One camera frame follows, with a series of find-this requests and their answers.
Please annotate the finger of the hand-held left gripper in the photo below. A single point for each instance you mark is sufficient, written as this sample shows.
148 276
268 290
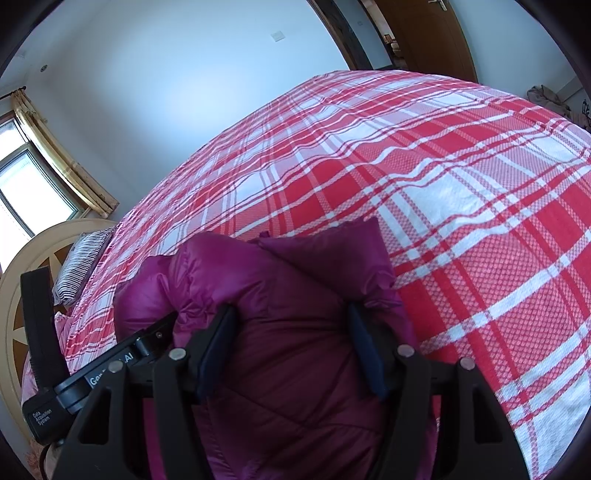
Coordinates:
159 334

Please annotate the curtain rod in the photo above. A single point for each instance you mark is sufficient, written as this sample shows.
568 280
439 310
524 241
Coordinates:
10 95

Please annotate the pink quilt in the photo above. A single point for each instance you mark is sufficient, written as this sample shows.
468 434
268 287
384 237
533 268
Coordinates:
62 325

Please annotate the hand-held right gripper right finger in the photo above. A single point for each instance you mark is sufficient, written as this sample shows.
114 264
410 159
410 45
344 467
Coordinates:
367 350

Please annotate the striped pillow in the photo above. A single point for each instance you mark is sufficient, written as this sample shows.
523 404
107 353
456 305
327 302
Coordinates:
81 267

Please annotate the brown wooden door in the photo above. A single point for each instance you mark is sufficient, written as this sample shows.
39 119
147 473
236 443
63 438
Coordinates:
429 34

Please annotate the red plaid bedsheet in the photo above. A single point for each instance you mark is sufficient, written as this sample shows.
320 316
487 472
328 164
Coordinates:
415 194

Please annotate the pile of beige clothes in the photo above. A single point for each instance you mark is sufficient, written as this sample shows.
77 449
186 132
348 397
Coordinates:
549 99

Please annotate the wooden headboard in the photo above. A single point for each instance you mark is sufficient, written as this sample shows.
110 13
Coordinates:
18 295

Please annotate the window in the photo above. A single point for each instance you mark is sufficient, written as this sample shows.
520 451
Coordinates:
27 184

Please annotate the gold curtain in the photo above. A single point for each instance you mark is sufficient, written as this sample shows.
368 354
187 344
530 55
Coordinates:
60 157

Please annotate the magenta puffer jacket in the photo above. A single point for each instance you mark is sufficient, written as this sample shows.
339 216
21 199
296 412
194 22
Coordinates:
295 295

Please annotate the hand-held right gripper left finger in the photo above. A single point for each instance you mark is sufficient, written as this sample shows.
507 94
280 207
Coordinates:
217 344

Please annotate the white wall switch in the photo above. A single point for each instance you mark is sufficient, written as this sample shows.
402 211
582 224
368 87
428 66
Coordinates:
277 35

